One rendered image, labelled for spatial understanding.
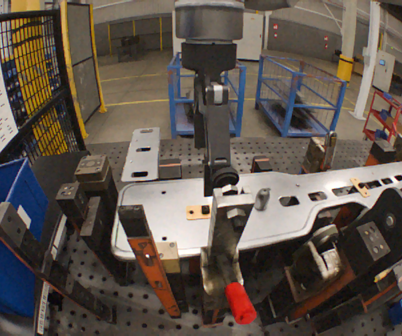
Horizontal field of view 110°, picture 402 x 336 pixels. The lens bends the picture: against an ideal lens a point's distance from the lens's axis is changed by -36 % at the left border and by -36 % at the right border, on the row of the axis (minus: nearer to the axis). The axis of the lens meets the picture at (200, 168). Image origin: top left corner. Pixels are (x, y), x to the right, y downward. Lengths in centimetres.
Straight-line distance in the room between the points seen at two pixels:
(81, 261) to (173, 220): 48
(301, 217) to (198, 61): 39
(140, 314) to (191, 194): 41
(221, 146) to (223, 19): 15
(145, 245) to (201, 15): 27
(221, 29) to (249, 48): 828
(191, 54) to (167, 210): 33
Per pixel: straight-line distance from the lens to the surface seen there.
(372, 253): 36
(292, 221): 49
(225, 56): 27
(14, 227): 33
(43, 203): 54
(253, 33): 854
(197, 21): 26
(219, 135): 25
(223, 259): 31
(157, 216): 47
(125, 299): 72
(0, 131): 67
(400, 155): 123
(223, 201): 19
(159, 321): 68
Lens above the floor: 136
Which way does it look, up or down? 38 degrees down
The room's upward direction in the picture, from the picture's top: straight up
